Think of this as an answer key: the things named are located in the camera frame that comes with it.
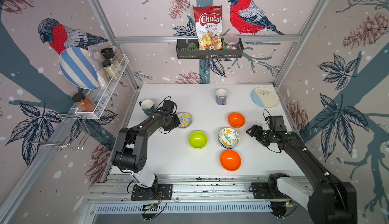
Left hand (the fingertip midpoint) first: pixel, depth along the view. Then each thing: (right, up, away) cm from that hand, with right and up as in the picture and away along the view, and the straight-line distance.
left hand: (179, 120), depth 94 cm
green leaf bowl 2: (+30, -12, -9) cm, 33 cm away
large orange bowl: (+30, -20, -13) cm, 38 cm away
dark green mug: (-22, +9, +5) cm, 25 cm away
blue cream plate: (+63, +15, +20) cm, 68 cm away
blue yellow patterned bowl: (+3, 0, +7) cm, 7 cm away
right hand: (+42, -5, -9) cm, 43 cm away
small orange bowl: (+37, 0, +4) cm, 37 cm away
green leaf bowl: (+28, -13, -12) cm, 33 cm away
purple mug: (+28, +16, +10) cm, 33 cm away
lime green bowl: (+12, -11, -5) cm, 17 cm away
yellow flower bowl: (+30, -10, -4) cm, 32 cm away
